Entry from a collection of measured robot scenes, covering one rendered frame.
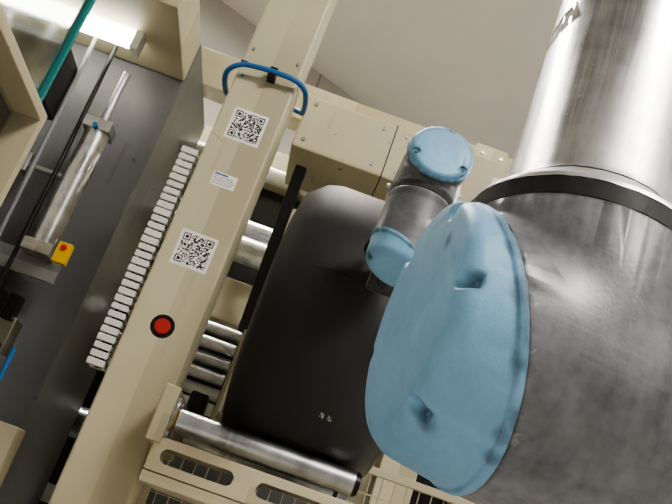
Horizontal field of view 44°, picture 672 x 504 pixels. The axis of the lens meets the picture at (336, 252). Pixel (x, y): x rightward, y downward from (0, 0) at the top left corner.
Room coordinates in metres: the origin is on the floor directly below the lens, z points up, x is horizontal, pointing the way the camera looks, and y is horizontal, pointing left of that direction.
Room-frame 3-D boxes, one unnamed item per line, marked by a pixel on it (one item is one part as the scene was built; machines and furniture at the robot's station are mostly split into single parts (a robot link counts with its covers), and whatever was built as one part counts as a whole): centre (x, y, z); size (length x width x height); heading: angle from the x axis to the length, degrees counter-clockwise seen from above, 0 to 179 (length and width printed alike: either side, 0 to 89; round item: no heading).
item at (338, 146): (1.93, -0.11, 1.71); 0.61 x 0.25 x 0.15; 91
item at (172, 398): (1.63, 0.18, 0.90); 0.40 x 0.03 x 0.10; 1
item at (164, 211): (1.57, 0.35, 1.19); 0.05 x 0.04 x 0.48; 1
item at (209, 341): (2.01, 0.23, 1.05); 0.20 x 0.15 x 0.30; 91
